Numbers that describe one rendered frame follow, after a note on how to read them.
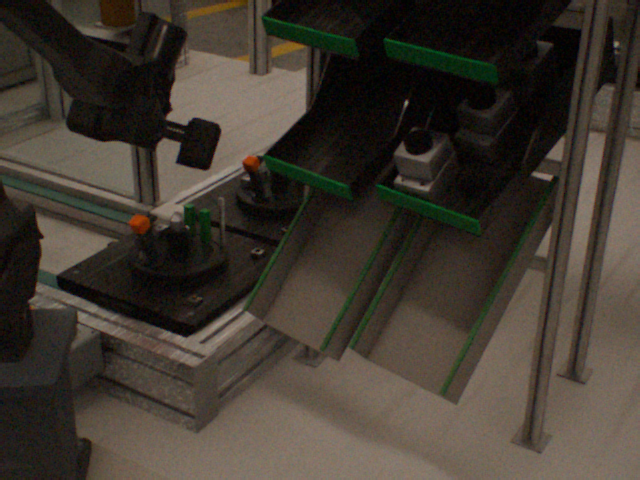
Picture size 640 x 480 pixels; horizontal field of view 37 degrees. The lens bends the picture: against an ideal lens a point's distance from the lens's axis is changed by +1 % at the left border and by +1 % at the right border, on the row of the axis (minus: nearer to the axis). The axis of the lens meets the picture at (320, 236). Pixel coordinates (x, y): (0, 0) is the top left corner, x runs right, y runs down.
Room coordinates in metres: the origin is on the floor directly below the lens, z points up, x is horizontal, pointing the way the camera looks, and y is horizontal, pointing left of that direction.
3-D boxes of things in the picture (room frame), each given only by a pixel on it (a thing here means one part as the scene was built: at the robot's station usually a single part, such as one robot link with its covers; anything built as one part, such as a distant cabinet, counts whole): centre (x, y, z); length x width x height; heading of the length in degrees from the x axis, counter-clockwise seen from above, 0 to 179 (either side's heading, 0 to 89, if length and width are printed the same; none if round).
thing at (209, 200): (1.40, 0.07, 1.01); 0.24 x 0.24 x 0.13; 59
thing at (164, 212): (1.32, 0.23, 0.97); 0.05 x 0.05 x 0.04; 59
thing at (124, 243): (1.18, 0.20, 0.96); 0.24 x 0.24 x 0.02; 59
